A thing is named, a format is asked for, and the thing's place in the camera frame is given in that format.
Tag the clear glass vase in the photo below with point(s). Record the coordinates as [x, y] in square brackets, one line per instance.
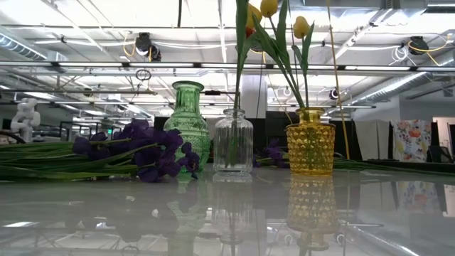
[232, 142]

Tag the green glass vase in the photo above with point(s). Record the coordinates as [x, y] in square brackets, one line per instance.
[186, 117]

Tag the purple artificial flower bunch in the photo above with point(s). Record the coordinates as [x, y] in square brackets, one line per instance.
[142, 137]
[273, 153]

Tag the amber glass vase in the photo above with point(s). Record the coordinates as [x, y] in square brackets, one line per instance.
[311, 149]

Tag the red artificial tulip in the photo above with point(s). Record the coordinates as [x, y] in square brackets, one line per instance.
[241, 21]

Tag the yellow artificial tulip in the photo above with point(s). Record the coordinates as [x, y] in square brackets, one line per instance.
[301, 26]
[269, 7]
[256, 16]

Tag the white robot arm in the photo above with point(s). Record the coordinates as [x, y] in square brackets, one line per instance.
[25, 117]

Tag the white building column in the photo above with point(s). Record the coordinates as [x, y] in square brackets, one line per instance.
[254, 96]

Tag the black partition panel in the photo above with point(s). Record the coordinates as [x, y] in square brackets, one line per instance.
[275, 126]

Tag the plain white cloth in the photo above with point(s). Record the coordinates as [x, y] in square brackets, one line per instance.
[371, 138]

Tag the long ceiling light bar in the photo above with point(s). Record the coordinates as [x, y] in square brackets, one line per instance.
[89, 65]

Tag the floral patterned cloth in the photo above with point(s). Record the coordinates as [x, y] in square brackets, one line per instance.
[412, 140]

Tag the white door panel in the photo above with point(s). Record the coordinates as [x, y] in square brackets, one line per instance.
[440, 142]

